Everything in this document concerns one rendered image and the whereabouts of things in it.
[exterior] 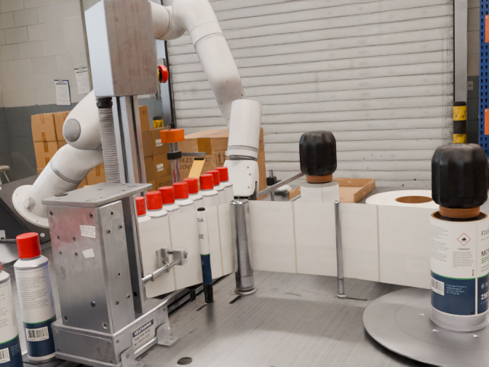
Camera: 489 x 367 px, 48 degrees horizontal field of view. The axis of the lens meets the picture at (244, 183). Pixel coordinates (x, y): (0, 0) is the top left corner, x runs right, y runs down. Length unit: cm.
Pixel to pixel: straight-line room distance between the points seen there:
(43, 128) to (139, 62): 427
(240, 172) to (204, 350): 66
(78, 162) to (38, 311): 96
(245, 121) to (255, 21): 442
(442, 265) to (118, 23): 75
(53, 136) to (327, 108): 263
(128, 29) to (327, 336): 69
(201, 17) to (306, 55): 413
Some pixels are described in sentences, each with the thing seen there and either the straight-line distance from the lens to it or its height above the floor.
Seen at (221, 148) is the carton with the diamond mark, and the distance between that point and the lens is 188.
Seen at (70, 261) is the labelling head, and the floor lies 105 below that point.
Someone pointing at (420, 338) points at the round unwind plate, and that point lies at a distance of 91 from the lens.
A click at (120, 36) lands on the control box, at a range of 116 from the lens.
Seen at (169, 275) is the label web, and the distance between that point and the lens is 105.
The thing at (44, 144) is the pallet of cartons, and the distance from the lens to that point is 542.
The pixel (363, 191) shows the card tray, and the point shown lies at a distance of 216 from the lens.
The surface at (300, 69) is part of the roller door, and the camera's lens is 568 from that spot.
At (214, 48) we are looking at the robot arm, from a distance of 154.
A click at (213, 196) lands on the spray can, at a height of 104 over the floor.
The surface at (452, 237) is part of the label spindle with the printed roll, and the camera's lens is 89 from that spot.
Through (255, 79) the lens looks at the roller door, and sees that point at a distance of 586.
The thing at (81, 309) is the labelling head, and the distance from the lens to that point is 89.
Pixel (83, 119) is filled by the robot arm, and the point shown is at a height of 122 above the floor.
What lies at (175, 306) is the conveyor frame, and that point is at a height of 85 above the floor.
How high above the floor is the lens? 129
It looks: 10 degrees down
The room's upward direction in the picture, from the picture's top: 4 degrees counter-clockwise
